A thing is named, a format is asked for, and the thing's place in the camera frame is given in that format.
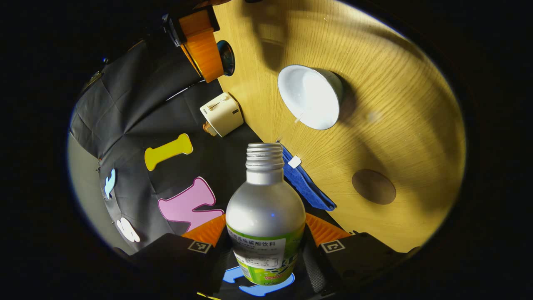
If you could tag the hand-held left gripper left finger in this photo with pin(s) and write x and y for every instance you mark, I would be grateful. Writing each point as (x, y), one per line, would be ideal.
(175, 258)

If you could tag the black backdrop cloth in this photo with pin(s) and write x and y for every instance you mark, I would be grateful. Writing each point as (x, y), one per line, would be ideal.
(137, 108)

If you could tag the blue folded towel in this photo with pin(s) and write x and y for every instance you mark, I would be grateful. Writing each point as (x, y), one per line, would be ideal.
(308, 187)

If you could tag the silver green water bottle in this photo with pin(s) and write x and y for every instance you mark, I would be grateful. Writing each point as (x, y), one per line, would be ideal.
(264, 204)

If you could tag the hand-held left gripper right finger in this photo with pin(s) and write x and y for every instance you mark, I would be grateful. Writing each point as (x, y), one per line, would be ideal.
(362, 262)

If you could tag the black equipment stand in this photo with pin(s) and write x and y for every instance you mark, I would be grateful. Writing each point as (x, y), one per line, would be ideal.
(96, 77)

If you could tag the teal teacup lid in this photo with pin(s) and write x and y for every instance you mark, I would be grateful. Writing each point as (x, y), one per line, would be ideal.
(227, 58)

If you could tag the white toaster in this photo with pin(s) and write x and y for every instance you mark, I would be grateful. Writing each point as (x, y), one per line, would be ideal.
(222, 114)

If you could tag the round brown coaster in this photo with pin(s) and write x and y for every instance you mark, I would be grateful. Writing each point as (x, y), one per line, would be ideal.
(374, 186)

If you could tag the teal white teacup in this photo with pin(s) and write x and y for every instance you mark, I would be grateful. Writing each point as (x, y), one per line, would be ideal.
(316, 100)

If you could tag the toast slice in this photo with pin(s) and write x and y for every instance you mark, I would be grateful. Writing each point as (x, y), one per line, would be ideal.
(209, 129)

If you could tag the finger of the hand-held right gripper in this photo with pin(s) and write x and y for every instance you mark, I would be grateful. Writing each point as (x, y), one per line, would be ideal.
(204, 54)

